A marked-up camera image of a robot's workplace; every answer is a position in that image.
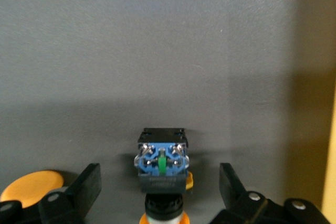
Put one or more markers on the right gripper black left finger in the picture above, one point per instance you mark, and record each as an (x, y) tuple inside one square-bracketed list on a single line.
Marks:
[(81, 195)]

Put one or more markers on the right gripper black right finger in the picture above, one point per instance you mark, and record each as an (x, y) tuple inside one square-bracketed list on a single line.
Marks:
[(239, 205)]

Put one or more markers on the yellow mushroom button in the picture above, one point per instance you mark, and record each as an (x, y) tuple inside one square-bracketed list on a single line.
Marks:
[(161, 161), (31, 184)]

